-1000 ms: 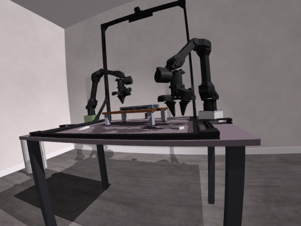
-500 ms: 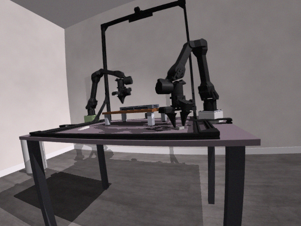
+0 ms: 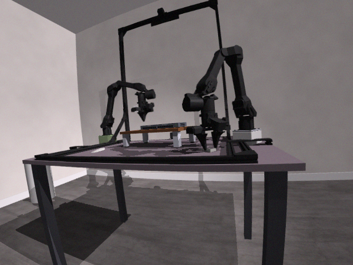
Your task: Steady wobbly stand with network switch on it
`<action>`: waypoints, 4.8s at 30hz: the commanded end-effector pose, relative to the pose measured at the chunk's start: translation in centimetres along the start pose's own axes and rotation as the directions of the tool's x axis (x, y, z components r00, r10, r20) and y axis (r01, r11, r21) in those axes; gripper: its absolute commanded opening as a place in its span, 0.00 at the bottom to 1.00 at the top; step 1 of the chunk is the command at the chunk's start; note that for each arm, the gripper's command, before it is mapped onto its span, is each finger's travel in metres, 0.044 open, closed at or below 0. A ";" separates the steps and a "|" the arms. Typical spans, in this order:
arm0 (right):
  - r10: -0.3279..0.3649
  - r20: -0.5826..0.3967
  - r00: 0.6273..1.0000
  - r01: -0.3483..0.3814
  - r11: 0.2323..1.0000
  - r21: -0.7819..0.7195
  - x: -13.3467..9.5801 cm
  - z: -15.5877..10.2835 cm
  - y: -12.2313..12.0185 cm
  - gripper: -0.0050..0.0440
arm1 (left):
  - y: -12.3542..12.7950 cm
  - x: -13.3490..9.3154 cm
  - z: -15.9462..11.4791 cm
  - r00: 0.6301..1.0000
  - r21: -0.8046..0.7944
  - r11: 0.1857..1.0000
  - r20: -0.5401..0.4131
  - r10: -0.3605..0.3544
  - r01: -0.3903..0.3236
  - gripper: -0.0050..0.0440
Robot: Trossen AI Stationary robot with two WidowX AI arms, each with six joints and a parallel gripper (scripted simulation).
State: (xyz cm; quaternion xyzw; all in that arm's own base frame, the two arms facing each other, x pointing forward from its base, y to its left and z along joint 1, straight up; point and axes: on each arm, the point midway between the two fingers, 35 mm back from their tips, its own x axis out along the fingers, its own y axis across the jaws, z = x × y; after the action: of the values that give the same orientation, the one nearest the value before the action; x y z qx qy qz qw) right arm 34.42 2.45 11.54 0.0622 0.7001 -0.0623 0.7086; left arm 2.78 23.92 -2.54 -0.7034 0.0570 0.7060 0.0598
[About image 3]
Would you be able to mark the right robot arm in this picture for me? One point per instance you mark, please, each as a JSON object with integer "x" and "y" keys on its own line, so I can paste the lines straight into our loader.
{"x": 112, "y": 91}

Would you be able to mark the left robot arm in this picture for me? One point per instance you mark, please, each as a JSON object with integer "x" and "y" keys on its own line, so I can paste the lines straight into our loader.
{"x": 207, "y": 84}

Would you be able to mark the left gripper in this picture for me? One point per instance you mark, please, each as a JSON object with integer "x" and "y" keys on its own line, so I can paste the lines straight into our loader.
{"x": 200, "y": 132}

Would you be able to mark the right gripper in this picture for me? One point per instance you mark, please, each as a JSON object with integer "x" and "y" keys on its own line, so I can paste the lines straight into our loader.
{"x": 142, "y": 113}

